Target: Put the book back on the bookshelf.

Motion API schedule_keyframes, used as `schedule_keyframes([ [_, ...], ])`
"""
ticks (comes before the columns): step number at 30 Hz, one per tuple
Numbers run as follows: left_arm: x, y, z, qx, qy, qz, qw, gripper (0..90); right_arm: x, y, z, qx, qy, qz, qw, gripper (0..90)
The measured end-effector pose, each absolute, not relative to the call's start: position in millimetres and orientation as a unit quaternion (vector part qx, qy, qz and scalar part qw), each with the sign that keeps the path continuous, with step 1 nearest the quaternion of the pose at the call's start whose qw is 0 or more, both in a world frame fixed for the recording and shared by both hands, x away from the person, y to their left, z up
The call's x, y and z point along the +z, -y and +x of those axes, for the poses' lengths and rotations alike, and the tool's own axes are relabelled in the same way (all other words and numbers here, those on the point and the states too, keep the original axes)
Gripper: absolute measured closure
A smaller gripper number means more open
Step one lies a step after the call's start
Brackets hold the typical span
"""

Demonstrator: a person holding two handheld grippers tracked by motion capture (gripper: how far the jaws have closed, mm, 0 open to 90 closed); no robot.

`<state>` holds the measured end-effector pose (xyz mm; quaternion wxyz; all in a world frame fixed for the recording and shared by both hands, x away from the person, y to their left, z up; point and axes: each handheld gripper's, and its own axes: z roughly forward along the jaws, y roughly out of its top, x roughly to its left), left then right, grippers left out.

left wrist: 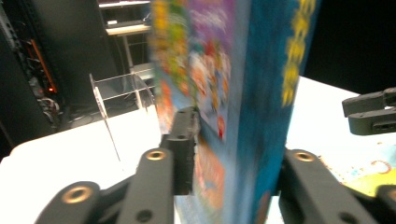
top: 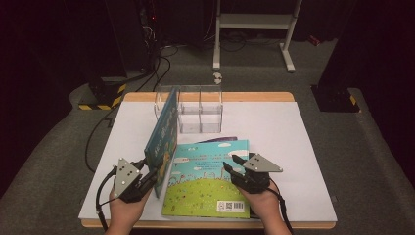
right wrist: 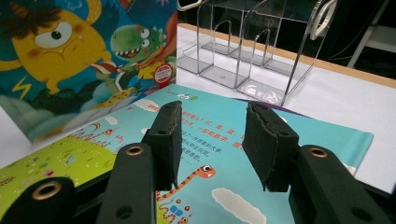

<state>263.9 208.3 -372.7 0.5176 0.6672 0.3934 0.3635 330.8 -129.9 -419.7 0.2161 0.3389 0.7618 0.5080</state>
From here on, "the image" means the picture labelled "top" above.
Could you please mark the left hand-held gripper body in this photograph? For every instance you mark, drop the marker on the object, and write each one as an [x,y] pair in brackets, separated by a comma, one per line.
[127,178]

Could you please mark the dark curtain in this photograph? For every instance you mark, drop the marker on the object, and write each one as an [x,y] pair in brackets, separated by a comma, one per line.
[385,49]
[32,65]

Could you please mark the light blue green picture book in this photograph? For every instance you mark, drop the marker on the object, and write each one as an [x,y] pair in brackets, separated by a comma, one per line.
[195,189]

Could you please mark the white table mat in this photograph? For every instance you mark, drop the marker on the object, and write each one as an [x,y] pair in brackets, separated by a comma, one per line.
[293,130]

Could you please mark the dark blue picture book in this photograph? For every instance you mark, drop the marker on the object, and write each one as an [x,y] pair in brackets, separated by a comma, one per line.
[163,130]

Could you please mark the clear acrylic book rack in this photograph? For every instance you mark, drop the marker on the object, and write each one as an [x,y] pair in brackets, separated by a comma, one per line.
[208,124]

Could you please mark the black yellow striped stand base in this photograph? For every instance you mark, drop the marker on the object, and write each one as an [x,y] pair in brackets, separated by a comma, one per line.
[104,93]
[336,99]

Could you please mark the purple paperback book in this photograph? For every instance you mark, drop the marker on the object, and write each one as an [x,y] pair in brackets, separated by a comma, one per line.
[221,139]

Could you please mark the crumpled white paper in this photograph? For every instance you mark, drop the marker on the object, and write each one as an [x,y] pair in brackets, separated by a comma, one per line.
[217,78]

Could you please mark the small red object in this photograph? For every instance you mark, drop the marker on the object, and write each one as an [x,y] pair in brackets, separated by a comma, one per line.
[314,40]

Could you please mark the white metal stand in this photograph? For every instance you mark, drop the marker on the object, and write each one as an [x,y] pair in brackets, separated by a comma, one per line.
[254,21]

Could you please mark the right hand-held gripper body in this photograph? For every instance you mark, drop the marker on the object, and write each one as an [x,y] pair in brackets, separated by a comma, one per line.
[257,178]

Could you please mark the person's right hand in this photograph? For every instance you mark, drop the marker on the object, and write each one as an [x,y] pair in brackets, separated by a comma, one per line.
[262,205]

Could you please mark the person's left hand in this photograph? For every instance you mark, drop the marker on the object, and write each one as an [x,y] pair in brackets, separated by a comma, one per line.
[125,215]

